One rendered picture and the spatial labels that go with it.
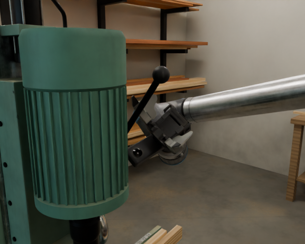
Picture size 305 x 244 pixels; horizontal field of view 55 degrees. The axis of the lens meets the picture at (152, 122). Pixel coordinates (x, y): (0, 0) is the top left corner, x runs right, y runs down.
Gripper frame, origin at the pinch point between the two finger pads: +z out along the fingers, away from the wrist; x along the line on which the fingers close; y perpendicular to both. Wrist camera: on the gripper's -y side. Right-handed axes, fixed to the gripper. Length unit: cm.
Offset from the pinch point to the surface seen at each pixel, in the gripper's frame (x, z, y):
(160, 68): -4.5, 6.9, 7.5
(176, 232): 18.4, -38.0, -13.8
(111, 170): 4.8, 8.9, -11.7
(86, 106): -3.2, 16.8, -7.5
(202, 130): -66, -369, 86
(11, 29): -26.3, 15.5, -8.7
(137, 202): -32, -244, -40
